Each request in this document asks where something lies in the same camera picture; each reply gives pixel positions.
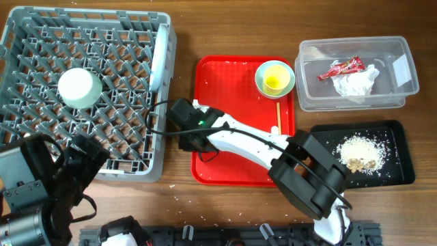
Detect red plastic tray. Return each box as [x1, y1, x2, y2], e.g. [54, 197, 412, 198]
[191, 55, 296, 187]

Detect white napkin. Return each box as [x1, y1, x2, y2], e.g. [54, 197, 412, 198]
[331, 64, 380, 104]

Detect black waste tray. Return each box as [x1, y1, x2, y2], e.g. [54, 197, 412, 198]
[311, 120, 415, 189]

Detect wooden chopstick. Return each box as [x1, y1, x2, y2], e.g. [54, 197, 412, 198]
[276, 102, 282, 135]

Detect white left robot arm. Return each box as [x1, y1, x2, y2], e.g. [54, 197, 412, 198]
[1, 133, 110, 245]

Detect rice and food scraps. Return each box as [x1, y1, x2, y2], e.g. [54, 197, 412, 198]
[332, 135, 390, 176]

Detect green bowl with rice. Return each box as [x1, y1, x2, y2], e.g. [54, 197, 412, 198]
[58, 68, 103, 109]

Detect light blue plate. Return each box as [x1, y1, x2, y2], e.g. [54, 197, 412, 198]
[149, 24, 169, 92]

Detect yellow cup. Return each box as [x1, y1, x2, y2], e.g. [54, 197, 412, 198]
[262, 65, 291, 96]

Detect clear plastic bin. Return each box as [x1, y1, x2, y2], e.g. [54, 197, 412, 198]
[295, 36, 419, 111]

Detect grey dishwasher rack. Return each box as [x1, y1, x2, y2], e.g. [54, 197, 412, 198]
[1, 6, 177, 182]

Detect red snack wrapper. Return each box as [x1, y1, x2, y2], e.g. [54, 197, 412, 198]
[317, 56, 365, 81]

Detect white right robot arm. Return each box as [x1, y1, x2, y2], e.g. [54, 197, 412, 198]
[167, 104, 352, 245]

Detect white plastic fork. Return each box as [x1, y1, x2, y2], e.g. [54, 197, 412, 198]
[270, 126, 279, 135]

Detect small green bowl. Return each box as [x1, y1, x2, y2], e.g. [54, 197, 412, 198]
[255, 60, 296, 99]

